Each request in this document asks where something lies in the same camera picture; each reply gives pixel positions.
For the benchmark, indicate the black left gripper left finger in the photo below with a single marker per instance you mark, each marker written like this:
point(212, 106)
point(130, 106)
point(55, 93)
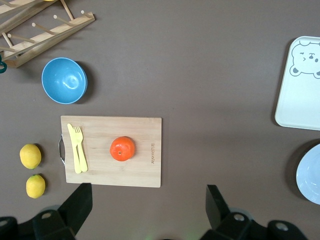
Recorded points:
point(80, 205)

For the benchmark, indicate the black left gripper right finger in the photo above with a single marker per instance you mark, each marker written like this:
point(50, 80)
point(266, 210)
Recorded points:
point(217, 207)

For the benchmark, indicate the orange mandarin fruit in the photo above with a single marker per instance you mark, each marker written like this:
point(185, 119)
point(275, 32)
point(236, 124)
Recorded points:
point(122, 149)

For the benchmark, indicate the pale lavender round plate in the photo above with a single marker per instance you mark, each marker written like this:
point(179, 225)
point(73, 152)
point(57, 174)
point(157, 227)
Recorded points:
point(311, 175)

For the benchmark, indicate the wooden cutting board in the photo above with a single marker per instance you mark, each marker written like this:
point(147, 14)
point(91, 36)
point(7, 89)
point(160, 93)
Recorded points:
point(107, 172)

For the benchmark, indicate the small yellow lemon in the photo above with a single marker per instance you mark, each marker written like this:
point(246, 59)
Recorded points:
point(35, 186)

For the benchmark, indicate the yellow plastic fork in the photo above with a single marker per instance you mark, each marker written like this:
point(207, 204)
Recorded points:
point(81, 152)

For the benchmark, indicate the yellow plastic knife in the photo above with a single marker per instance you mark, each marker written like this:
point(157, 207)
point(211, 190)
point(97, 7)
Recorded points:
point(75, 150)

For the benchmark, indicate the large yellow lemon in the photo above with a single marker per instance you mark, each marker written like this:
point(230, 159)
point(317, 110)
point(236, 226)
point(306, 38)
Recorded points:
point(30, 156)

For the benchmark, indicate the blue bowl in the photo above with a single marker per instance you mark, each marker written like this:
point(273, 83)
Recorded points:
point(63, 80)

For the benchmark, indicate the cream bear print tray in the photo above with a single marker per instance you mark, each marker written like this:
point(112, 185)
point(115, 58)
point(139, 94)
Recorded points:
point(300, 100)

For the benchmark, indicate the wooden peg drying rack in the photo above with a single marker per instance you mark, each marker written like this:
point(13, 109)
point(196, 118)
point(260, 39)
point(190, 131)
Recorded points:
point(50, 35)

